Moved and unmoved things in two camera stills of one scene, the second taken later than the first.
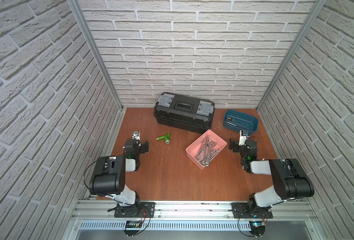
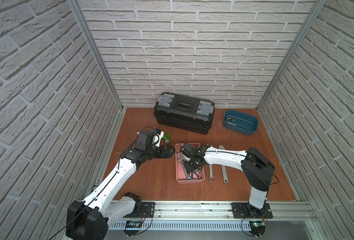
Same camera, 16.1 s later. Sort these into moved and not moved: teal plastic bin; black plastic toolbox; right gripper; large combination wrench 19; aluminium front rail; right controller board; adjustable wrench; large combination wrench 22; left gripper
Moved: large combination wrench 19; right gripper; left gripper; large combination wrench 22; adjustable wrench
Not moved: teal plastic bin; right controller board; aluminium front rail; black plastic toolbox
